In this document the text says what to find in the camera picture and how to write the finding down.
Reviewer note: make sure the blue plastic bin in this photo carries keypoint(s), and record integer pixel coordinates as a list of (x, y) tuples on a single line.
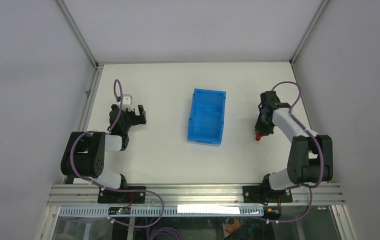
[(207, 115)]

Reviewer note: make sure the white slotted cable duct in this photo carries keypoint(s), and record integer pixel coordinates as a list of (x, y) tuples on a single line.
[(181, 210)]

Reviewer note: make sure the red black screwdriver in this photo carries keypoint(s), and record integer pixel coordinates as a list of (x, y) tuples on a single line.
[(258, 136)]

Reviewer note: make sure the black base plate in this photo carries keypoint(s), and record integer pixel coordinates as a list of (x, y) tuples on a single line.
[(113, 197), (264, 196)]

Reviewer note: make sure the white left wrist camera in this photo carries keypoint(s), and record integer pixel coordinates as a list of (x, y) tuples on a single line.
[(126, 103)]

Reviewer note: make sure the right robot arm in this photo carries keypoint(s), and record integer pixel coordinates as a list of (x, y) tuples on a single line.
[(310, 160)]

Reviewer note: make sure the aluminium front rail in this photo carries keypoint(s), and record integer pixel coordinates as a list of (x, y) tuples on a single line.
[(177, 194)]

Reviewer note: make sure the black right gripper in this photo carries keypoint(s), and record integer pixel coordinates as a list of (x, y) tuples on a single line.
[(265, 131)]

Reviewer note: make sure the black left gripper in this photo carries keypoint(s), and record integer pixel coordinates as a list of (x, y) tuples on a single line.
[(140, 118)]

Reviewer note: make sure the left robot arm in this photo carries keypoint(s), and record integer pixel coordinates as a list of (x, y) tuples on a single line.
[(84, 155)]

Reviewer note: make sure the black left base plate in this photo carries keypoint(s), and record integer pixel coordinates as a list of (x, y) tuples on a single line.
[(113, 197)]

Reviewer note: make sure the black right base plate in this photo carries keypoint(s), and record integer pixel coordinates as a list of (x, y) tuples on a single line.
[(264, 196)]

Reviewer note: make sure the orange object under table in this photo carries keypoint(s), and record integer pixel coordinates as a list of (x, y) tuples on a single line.
[(232, 224)]

